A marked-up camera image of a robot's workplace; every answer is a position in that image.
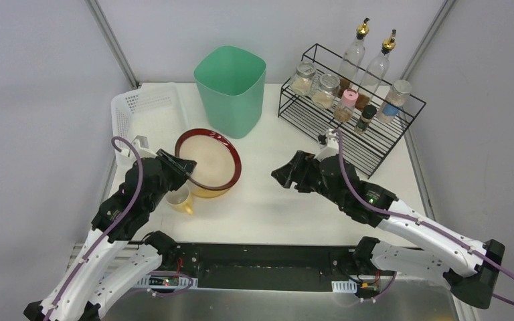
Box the yellow mug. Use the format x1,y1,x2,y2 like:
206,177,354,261
165,185,193,215

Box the cream plate with leaf pattern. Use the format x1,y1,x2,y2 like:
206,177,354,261
188,181,235,199

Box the red rimmed plate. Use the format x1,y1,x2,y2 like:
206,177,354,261
175,128,242,188

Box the pink lid spice shaker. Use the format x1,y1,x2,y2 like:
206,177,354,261
333,89,359,122

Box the glass jar with rice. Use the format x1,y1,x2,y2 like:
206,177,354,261
311,74,340,109

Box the black lid pepper shaker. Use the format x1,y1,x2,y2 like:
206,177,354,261
354,104,377,134

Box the black wire rack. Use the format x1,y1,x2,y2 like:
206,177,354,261
277,43,427,178

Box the glass jar with grains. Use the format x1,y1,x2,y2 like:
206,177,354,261
289,62,317,96

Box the silver lid spice jar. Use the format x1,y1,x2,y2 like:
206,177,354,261
376,80,412,124

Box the gold spout oil bottle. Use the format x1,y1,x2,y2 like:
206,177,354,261
337,17,370,98

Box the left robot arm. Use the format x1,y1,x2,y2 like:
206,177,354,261
23,149,197,320

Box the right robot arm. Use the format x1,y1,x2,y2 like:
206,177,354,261
271,150,505,309

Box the white plastic basket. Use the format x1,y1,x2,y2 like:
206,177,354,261
110,83,189,153

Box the green plastic bin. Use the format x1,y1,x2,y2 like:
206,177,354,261
193,45,266,139

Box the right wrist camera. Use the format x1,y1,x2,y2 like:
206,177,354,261
315,128,339,161

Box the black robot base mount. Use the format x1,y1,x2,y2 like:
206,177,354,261
159,243,378,292

